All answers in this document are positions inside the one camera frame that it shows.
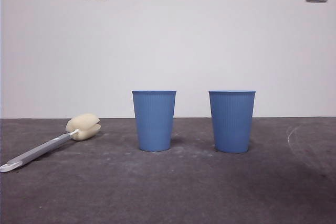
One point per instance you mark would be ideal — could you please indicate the blue ribbed plastic cup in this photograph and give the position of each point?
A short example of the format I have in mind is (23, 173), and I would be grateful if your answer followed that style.
(232, 121)
(154, 121)

